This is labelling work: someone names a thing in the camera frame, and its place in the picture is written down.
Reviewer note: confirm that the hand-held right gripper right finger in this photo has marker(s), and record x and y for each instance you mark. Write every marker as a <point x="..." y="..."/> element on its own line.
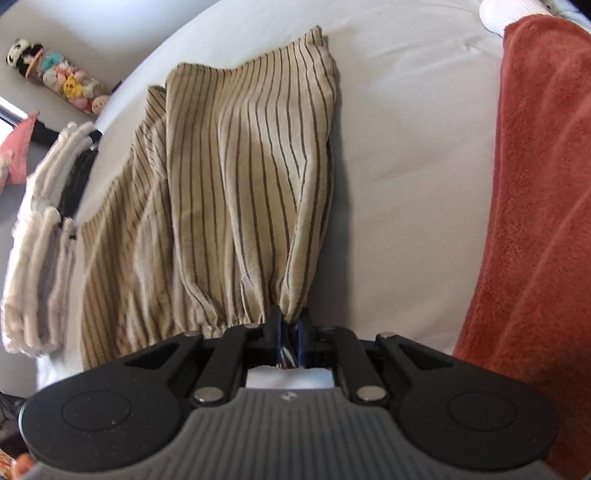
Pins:
<point x="303" y="342"/>

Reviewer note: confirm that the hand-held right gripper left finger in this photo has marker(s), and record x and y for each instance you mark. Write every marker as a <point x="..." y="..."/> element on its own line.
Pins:
<point x="278" y="342"/>

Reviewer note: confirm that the tan striped pants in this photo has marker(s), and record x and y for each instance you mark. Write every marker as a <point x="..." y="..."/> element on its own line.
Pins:
<point x="240" y="194"/>

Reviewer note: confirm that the stack of white folded clothes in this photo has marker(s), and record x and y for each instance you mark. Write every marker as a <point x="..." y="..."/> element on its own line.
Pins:
<point x="37" y="258"/>

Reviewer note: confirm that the white bed sheet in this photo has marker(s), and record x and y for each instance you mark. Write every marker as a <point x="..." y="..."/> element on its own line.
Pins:
<point x="415" y="138"/>

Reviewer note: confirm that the black folded garment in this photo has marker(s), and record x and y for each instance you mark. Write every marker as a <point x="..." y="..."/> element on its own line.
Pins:
<point x="77" y="181"/>

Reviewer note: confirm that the rust orange fleece blanket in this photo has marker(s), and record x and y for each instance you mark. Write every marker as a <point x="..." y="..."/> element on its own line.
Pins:
<point x="535" y="221"/>

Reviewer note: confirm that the pink cloth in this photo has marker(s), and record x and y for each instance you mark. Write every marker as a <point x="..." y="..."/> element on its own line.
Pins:
<point x="16" y="150"/>

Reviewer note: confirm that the clear tube of plush toys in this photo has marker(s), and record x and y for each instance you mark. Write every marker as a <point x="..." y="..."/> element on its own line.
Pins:
<point x="69" y="83"/>

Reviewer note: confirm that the panda plush toy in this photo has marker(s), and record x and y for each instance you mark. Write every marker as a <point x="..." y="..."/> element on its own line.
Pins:
<point x="21" y="54"/>

